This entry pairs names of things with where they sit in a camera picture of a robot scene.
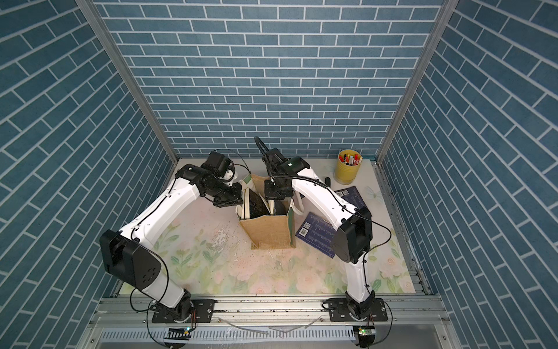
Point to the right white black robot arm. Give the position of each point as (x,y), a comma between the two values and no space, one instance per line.
(351,241)

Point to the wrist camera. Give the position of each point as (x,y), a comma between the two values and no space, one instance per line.
(220,166)
(273,160)

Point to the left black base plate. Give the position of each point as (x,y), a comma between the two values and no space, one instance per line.
(189,311)

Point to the black book orange title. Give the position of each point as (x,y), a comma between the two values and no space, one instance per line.
(255,206)

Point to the dark blue book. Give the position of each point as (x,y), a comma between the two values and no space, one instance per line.
(352,195)
(318,233)

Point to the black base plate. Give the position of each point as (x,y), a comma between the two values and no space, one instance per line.
(189,311)
(357,310)

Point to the tan canvas tote bag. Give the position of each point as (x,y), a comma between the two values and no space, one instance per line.
(275,231)

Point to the yellow pen cup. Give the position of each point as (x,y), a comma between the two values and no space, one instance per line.
(348,164)

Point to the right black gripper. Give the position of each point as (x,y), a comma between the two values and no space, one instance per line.
(269,194)

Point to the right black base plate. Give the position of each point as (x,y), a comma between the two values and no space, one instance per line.
(357,310)

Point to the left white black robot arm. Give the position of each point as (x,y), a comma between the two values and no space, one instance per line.
(129,253)

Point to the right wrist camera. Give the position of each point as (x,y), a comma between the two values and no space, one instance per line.
(273,160)

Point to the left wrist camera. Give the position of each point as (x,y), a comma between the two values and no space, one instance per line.
(220,166)

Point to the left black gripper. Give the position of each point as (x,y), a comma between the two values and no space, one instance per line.
(236,197)

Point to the aluminium front rail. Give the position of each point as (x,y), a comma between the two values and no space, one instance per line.
(402,321)

